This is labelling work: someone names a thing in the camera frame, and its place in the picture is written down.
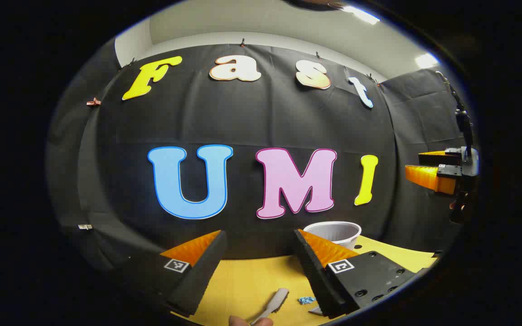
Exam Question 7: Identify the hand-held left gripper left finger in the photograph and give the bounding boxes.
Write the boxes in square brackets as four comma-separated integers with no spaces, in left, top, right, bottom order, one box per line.
[121,230,228,316]

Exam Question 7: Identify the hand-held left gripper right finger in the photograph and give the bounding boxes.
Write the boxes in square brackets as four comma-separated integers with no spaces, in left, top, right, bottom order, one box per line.
[294,229,418,319]

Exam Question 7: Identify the white ribbed garbage bin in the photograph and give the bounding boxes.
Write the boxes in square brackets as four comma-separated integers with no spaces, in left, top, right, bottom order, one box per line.
[303,221,362,250]

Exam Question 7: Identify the ceiling light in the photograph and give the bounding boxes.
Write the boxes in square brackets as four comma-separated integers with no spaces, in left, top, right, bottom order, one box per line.
[415,53,439,69]
[340,5,381,25]

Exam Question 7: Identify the black backdrop cloth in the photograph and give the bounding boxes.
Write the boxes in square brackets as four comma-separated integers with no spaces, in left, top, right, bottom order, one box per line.
[47,43,470,274]

